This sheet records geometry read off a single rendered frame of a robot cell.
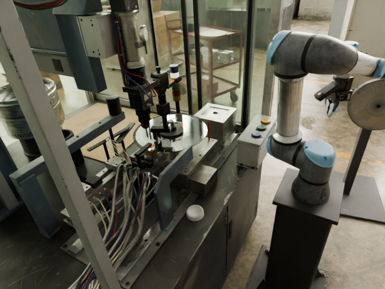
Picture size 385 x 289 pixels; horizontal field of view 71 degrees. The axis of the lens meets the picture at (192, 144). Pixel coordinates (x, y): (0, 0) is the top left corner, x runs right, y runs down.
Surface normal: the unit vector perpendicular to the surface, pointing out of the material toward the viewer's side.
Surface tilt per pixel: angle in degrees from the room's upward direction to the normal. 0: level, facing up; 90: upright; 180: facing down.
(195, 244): 0
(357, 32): 90
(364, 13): 90
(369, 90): 86
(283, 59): 99
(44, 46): 90
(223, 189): 0
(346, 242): 0
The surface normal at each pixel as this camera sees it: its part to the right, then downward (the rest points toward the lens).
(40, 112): 0.87, 0.23
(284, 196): -0.06, -0.83
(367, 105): -0.33, 0.48
